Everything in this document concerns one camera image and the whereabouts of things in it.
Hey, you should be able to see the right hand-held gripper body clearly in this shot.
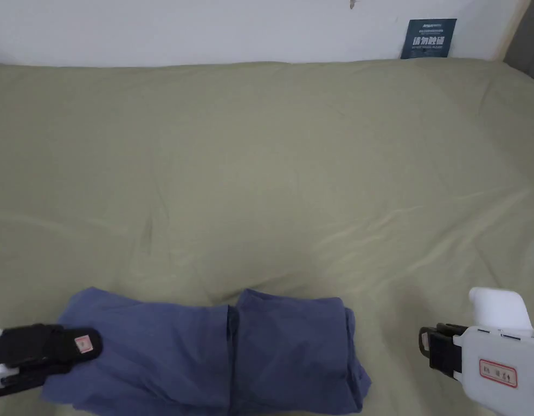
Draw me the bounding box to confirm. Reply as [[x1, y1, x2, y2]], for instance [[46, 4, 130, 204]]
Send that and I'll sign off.
[[429, 286, 534, 416]]

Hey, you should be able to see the dark blue shirt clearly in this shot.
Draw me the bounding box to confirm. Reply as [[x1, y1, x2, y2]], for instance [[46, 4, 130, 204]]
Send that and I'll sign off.
[[40, 286, 373, 416]]

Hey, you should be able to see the bed with pale green sheet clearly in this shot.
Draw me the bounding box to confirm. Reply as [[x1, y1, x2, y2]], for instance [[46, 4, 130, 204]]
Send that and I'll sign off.
[[0, 57, 534, 416]]

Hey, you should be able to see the dark blue sign card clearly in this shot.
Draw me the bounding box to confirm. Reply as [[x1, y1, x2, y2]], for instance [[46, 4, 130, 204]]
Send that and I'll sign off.
[[399, 18, 459, 60]]

